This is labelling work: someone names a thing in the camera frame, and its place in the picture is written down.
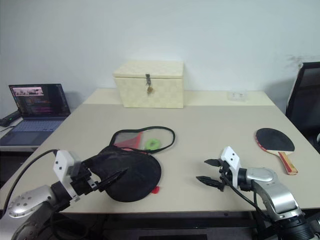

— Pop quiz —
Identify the green fuzzy plush toy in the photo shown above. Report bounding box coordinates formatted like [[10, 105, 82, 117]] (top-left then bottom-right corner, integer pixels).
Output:
[[144, 137, 162, 151]]

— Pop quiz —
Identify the black device beside laptop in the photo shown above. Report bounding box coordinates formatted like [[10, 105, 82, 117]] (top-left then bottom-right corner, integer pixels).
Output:
[[0, 111, 22, 127]]

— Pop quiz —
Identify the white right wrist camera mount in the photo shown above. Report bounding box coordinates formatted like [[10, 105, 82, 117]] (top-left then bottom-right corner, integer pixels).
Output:
[[220, 146, 242, 187]]

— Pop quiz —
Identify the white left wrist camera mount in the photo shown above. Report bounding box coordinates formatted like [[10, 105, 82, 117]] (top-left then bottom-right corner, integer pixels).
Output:
[[53, 149, 82, 201]]

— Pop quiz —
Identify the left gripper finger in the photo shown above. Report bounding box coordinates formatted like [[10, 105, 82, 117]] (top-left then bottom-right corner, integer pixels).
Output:
[[81, 152, 104, 171], [98, 167, 130, 193]]

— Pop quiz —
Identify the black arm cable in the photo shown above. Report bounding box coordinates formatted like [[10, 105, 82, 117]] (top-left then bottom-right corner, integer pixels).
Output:
[[0, 149, 60, 216], [223, 174, 276, 226]]

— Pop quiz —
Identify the metal box latch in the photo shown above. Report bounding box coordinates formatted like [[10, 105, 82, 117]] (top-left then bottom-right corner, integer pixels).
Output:
[[145, 73, 154, 96]]

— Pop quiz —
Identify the black office chair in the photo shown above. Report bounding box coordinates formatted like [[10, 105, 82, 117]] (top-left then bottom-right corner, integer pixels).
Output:
[[285, 61, 320, 151]]

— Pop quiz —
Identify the cream woven storage box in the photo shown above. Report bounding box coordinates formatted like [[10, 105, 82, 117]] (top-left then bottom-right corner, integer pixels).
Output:
[[112, 59, 185, 109]]

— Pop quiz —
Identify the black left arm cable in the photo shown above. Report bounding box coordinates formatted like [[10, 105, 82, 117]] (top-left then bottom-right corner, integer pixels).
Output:
[[0, 149, 60, 216]]

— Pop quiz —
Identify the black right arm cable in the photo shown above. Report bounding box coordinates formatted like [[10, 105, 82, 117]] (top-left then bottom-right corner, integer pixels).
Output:
[[223, 174, 276, 226]]

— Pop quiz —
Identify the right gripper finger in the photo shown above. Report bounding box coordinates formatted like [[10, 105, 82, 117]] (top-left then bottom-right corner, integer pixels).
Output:
[[195, 175, 222, 189], [203, 158, 222, 168]]

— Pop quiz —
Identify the black mesh pouch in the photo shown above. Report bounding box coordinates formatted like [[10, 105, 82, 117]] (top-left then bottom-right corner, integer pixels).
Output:
[[87, 125, 176, 203]]

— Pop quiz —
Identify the open laptop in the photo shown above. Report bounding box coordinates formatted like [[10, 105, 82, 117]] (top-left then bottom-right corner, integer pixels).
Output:
[[0, 83, 72, 147]]

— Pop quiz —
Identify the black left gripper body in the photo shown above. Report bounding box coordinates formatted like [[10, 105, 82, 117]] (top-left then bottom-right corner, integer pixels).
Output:
[[69, 160, 101, 198]]

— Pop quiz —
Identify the small clear plastic box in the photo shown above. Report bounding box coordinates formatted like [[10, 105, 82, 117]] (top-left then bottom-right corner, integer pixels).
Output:
[[226, 90, 249, 102]]

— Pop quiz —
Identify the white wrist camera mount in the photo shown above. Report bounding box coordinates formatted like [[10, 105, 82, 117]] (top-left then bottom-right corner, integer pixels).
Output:
[[53, 149, 82, 201], [220, 146, 242, 187]]

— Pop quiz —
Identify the table tennis paddle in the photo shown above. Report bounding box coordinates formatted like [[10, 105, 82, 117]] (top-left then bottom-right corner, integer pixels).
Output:
[[255, 127, 299, 176]]

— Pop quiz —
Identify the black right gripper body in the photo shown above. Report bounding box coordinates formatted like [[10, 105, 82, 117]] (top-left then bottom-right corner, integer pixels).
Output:
[[216, 159, 237, 193]]

